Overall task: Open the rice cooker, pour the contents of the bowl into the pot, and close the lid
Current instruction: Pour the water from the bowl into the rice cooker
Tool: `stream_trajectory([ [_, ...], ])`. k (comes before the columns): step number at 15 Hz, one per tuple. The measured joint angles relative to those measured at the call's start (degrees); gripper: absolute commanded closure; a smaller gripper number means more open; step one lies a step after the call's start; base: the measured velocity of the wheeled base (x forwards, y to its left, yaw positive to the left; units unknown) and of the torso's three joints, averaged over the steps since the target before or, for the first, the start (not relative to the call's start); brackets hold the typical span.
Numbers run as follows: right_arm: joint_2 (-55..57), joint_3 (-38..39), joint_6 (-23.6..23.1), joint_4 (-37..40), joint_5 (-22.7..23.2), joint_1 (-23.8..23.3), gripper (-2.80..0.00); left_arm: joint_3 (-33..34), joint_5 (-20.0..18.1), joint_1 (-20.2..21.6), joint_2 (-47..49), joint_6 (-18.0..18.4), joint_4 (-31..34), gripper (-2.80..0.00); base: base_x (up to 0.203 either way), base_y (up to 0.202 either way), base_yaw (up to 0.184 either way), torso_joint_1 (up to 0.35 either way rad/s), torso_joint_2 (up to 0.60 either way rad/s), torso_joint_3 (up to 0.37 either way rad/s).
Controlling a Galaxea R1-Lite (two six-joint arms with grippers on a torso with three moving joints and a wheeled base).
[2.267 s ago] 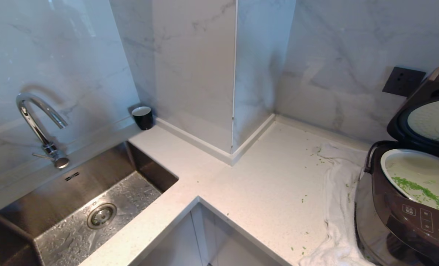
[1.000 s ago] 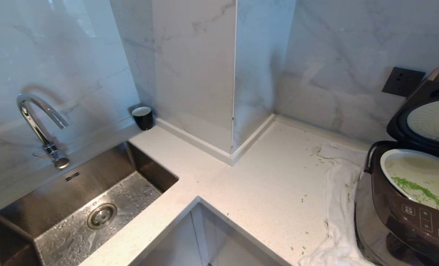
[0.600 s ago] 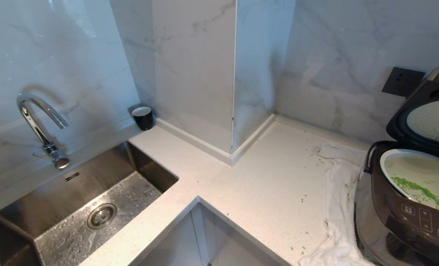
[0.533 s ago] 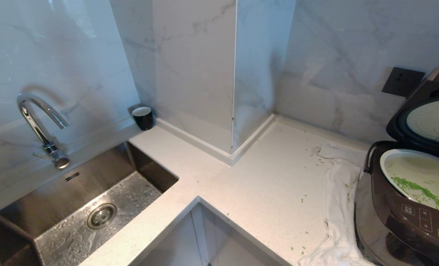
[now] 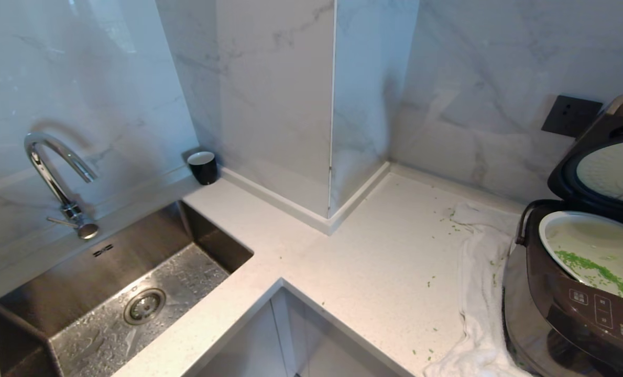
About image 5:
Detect chrome kitchen faucet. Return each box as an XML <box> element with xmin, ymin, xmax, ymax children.
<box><xmin>24</xmin><ymin>132</ymin><xmax>100</xmax><ymax>240</ymax></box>

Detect dark wall power socket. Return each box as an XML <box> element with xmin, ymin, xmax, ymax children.
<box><xmin>541</xmin><ymin>95</ymin><xmax>604</xmax><ymax>138</ymax></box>

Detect rice cooker lid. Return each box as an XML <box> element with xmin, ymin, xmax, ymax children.
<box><xmin>547</xmin><ymin>95</ymin><xmax>623</xmax><ymax>225</ymax></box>

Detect white towel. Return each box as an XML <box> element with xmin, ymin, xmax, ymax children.
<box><xmin>424</xmin><ymin>203</ymin><xmax>533</xmax><ymax>377</ymax></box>

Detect green food pieces in bowl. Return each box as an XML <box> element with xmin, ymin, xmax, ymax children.
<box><xmin>554</xmin><ymin>250</ymin><xmax>623</xmax><ymax>302</ymax></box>

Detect sink drain strainer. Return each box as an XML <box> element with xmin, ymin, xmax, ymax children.
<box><xmin>123</xmin><ymin>287</ymin><xmax>167</xmax><ymax>326</ymax></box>

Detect black cup with white interior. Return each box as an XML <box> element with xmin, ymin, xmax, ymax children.
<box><xmin>187</xmin><ymin>151</ymin><xmax>218</xmax><ymax>185</ymax></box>

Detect dark brown rice cooker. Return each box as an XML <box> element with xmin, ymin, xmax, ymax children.
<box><xmin>502</xmin><ymin>199</ymin><xmax>623</xmax><ymax>377</ymax></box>

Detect stainless steel sink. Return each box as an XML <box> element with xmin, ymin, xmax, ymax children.
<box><xmin>0</xmin><ymin>201</ymin><xmax>254</xmax><ymax>377</ymax></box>

